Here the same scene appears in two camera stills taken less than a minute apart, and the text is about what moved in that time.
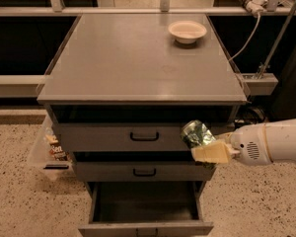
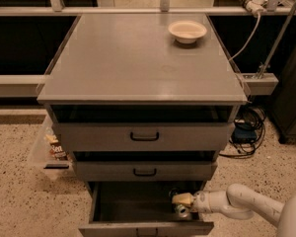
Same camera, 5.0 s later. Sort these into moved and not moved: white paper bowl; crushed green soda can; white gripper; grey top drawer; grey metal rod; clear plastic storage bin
Moved: crushed green soda can; white gripper
Not moved: clear plastic storage bin; grey top drawer; white paper bowl; grey metal rod
